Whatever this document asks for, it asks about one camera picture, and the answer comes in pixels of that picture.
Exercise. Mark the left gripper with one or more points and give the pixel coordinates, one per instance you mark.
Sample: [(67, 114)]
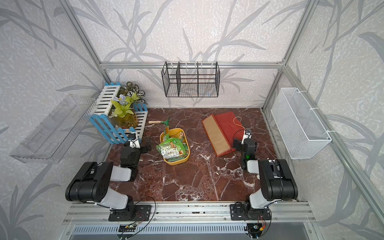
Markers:
[(143, 148)]

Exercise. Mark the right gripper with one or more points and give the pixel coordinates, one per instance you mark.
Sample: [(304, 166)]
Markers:
[(237, 143)]

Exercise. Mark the red paper bag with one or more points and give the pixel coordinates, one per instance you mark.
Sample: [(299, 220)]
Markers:
[(221, 129)]

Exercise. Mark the green condiment packet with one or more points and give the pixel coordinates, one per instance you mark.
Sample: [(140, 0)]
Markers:
[(172, 150)]

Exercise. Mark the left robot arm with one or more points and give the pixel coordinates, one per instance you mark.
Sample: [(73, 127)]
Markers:
[(91, 184)]

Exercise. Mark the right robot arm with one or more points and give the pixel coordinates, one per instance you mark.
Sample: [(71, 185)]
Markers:
[(277, 183)]

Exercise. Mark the blue white wooden crate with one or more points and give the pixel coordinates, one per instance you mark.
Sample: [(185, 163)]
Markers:
[(107, 126)]

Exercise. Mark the small green rake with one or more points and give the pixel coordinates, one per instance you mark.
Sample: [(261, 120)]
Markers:
[(166, 122)]

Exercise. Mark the potted artificial plant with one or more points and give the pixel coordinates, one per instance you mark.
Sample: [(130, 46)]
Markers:
[(122, 105)]

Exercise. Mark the yellow plastic tray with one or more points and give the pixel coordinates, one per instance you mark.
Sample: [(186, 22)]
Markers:
[(176, 133)]

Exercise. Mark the clear acrylic shelf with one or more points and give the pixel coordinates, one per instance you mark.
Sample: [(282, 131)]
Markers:
[(50, 141)]

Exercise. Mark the white wire basket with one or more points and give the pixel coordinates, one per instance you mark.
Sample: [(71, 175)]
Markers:
[(300, 128)]

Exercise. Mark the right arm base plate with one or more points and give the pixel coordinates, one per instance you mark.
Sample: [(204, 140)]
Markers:
[(242, 212)]

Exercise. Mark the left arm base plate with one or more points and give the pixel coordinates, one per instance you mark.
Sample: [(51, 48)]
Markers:
[(139, 213)]

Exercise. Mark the black wire basket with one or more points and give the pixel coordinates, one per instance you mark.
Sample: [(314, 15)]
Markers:
[(191, 80)]

